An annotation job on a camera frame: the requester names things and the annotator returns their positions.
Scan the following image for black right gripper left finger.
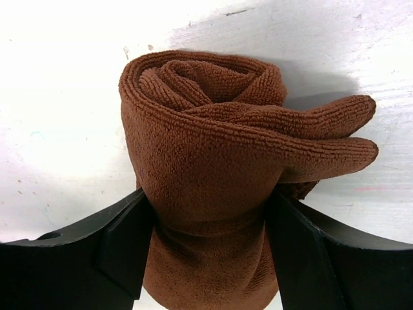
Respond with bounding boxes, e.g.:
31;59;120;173
1;190;154;309

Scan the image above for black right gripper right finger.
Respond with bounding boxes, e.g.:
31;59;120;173
265;190;412;310

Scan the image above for brown towel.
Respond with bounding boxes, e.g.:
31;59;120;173
119;50;378;309

